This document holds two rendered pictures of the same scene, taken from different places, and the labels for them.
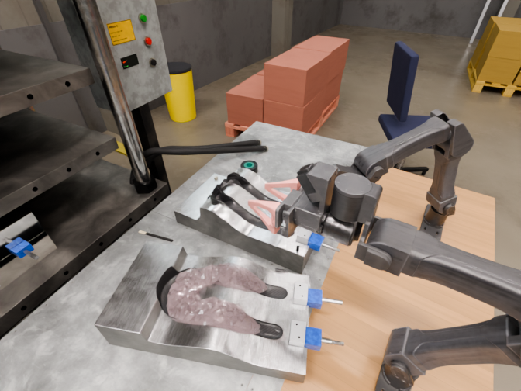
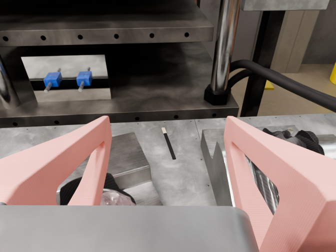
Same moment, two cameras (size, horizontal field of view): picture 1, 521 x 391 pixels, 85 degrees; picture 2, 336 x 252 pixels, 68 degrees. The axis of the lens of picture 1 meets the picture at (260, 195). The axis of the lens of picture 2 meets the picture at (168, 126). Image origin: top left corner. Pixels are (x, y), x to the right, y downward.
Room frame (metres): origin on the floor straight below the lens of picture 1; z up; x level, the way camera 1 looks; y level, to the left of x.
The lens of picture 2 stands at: (0.40, -0.08, 1.27)
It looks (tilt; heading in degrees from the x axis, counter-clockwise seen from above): 37 degrees down; 58
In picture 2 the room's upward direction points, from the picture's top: straight up
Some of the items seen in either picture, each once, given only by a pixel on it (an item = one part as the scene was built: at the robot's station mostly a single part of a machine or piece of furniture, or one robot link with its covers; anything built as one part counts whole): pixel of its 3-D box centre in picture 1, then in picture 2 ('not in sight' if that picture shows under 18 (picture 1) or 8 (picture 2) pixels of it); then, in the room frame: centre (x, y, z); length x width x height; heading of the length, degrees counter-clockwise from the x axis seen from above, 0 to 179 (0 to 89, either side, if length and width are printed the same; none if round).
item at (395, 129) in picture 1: (412, 124); not in sight; (2.11, -1.22, 0.53); 0.61 x 0.58 x 1.05; 65
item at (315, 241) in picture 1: (319, 243); not in sight; (0.58, -0.18, 0.89); 0.13 x 0.05 x 0.05; 62
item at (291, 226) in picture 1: (309, 214); not in sight; (0.39, -0.09, 1.20); 0.10 x 0.07 x 0.07; 148
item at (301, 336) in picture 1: (316, 339); not in sight; (0.30, -0.14, 0.86); 0.13 x 0.05 x 0.05; 80
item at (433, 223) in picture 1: (436, 216); not in sight; (0.75, -0.65, 0.84); 0.20 x 0.07 x 0.08; 148
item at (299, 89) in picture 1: (288, 86); not in sight; (3.29, -0.32, 0.41); 1.45 x 0.98 x 0.81; 147
